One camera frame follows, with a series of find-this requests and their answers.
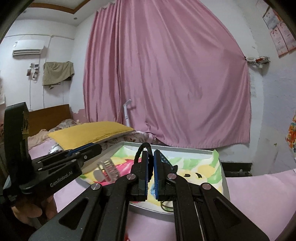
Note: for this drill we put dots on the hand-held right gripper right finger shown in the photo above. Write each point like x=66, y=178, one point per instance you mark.
x=157, y=176

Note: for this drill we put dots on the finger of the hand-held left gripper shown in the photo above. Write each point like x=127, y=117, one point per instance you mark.
x=90, y=154
x=81, y=147

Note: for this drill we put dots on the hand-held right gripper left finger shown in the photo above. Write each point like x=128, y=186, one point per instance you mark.
x=142, y=171

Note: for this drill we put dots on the blue smartwatch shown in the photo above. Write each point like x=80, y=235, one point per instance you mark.
x=167, y=163

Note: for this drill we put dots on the white hair claw clip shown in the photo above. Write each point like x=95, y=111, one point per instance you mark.
x=108, y=170

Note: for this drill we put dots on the grey box with colourful lining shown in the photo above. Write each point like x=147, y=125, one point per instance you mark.
x=203, y=166

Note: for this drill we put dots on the person's left hand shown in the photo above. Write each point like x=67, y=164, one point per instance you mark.
x=30, y=210

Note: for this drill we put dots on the yellow pillow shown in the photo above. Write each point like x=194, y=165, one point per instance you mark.
x=87, y=132

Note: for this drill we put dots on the floral pillow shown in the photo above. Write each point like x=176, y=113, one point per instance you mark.
x=67, y=122

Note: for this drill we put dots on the wooden headboard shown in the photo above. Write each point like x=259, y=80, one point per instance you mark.
x=46, y=118

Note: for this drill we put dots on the white clip lamp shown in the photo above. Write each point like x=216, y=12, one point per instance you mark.
x=126, y=113

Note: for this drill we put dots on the olive green hanging cloth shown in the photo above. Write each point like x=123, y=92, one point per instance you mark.
x=57, y=74

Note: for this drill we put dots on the white air conditioner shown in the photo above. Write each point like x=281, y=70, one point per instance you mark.
x=27, y=47

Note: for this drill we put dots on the pink bed sheet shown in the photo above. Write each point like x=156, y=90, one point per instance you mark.
x=254, y=190

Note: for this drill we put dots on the pink curtain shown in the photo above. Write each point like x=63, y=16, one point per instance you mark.
x=161, y=69

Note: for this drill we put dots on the colourful wall poster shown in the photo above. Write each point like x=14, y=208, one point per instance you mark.
x=291, y=132

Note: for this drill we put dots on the group of pink wall certificates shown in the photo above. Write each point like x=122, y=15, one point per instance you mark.
x=281, y=39

